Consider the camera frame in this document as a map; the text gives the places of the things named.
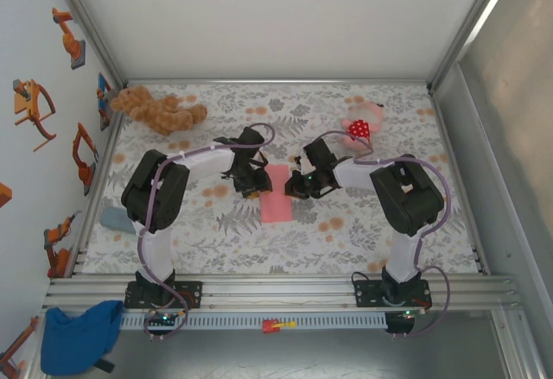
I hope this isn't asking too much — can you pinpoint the pink cloth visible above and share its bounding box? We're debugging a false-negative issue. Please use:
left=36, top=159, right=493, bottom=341
left=260, top=163, right=293, bottom=224

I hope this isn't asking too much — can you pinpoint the pink plush doll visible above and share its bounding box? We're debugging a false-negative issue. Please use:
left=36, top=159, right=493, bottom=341
left=340, top=101, right=385, bottom=155

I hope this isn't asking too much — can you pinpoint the floral tablecloth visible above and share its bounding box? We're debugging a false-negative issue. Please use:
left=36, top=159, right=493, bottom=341
left=81, top=81, right=481, bottom=276

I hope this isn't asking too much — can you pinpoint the brown teddy bear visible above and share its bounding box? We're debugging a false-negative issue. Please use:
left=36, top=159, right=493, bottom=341
left=110, top=85, right=208, bottom=137

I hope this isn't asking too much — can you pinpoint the red yellow connector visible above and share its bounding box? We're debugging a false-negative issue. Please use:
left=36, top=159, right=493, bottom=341
left=262, top=318, right=298, bottom=335

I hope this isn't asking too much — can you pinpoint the light blue block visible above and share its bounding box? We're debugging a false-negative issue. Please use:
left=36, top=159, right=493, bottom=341
left=99, top=205, right=136, bottom=234

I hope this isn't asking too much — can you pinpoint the circuit board with green light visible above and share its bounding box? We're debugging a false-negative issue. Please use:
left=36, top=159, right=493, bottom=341
left=148, top=308, right=188, bottom=326
left=385, top=308, right=427, bottom=336

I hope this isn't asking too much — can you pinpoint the blue orange robot sticker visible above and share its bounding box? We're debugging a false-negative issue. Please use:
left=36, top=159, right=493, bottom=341
left=97, top=72, right=114, bottom=132

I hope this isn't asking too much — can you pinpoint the orange gripper sticker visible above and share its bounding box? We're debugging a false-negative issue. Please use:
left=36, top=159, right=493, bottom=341
left=11, top=79, right=58, bottom=152

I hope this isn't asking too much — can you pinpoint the blue cloth cap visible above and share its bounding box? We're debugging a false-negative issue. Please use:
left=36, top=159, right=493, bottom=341
left=40, top=300, right=124, bottom=376

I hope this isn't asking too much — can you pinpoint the aluminum back rail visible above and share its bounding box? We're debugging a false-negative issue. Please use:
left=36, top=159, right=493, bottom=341
left=127, top=78, right=429, bottom=87

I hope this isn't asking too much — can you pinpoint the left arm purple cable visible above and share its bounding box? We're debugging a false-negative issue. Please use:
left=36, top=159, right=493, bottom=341
left=137, top=122, right=277, bottom=342

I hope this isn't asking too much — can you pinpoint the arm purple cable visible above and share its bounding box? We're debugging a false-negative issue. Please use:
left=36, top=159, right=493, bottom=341
left=137, top=122, right=277, bottom=342
left=310, top=130, right=453, bottom=339

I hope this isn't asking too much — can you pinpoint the aluminum mounting rail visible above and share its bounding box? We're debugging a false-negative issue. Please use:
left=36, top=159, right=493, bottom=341
left=42, top=273, right=522, bottom=311

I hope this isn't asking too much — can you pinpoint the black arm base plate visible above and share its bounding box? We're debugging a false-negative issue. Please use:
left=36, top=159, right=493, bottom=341
left=124, top=281, right=204, bottom=310
left=353, top=279, right=432, bottom=309

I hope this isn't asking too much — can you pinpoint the slotted white cable duct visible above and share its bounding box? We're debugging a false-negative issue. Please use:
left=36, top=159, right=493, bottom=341
left=119, top=313, right=388, bottom=331

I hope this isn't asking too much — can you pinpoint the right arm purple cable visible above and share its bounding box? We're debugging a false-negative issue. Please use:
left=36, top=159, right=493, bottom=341
left=310, top=130, right=453, bottom=339

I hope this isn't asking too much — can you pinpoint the aluminum frame post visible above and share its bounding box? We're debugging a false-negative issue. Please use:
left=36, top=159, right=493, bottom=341
left=45, top=0, right=129, bottom=91
left=425, top=0, right=519, bottom=95

